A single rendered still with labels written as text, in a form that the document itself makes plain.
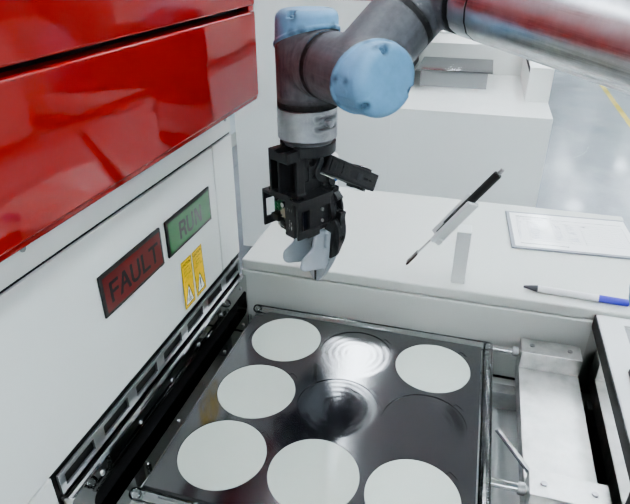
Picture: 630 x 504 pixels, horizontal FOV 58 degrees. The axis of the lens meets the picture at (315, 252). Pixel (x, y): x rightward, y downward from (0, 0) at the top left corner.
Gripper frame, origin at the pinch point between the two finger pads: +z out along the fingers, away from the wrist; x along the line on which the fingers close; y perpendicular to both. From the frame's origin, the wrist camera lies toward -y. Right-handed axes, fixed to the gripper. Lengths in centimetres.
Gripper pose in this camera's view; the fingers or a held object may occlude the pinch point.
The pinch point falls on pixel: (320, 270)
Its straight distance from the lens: 82.4
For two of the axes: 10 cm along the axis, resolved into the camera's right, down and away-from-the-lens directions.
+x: 6.9, 3.4, -6.4
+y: -7.3, 3.3, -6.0
